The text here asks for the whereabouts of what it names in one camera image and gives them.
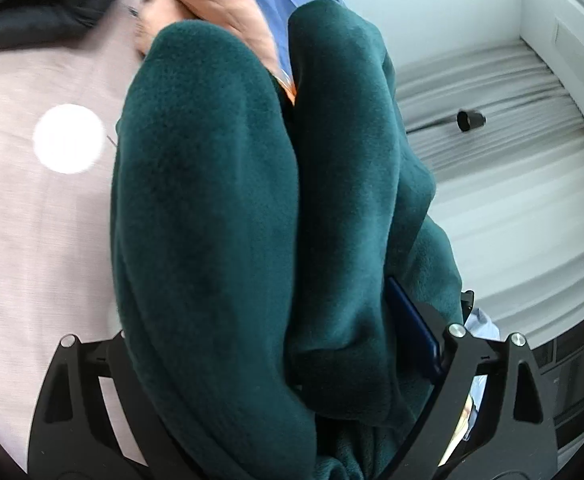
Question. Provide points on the white pleated curtain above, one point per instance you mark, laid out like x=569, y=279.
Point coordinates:
x=510, y=195

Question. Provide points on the pink polka-dot bedsheet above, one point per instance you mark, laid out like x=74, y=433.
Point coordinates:
x=59, y=105

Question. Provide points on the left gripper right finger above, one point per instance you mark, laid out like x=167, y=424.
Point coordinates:
x=513, y=436

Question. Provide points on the person right hand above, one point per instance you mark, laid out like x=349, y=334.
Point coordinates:
x=242, y=18

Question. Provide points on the dark green fleece sweater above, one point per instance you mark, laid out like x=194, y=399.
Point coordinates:
x=251, y=235

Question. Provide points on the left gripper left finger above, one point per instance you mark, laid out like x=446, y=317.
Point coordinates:
x=72, y=437

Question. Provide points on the orange puffer jacket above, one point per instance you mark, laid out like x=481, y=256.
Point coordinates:
x=286, y=83

